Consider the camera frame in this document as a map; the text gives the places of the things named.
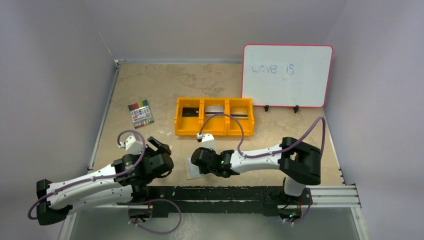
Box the beige leather card holder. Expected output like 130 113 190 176
186 158 207 180

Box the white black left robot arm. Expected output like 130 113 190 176
36 135 174 226

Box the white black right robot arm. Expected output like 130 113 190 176
190 136 322 204

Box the black magnetic stripe card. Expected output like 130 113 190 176
181 107 200 118

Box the silver magnetic stripe card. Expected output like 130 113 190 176
204 105 225 116

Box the gold magnetic stripe card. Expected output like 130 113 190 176
230 107 249 119

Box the marker pen pack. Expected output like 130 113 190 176
127 99 154 129

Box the yellow three-compartment bin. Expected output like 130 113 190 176
174 97 255 137

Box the pink-framed whiteboard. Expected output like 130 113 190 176
241 43 334 108

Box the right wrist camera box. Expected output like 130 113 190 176
196 133 215 151

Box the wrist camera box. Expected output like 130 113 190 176
118 134 144 155
196 133 215 151

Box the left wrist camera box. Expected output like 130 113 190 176
118 134 144 155

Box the black front table rail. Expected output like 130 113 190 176
126 186 313 219

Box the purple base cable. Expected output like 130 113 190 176
127 196 183 235

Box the right aluminium frame rail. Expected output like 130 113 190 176
308 185 362 208

